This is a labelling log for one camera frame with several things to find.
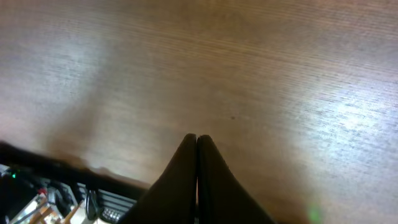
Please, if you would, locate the cluttered equipment below table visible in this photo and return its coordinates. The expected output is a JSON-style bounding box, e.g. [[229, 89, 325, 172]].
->
[[1, 163, 143, 223]]

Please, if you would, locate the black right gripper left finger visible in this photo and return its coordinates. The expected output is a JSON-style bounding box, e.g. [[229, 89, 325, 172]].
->
[[119, 134, 197, 224]]

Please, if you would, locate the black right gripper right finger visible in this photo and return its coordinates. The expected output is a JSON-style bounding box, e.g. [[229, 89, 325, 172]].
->
[[197, 135, 275, 224]]

